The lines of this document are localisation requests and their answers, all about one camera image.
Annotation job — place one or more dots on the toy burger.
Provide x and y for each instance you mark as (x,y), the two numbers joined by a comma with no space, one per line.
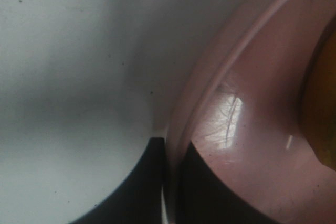
(317,118)

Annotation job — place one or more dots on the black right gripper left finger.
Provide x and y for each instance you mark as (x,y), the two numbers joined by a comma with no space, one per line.
(138,198)

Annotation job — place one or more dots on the pink round plate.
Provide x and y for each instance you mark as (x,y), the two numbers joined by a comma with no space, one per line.
(240,109)

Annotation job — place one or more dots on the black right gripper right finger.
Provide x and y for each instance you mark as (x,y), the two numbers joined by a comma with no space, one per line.
(203,198)

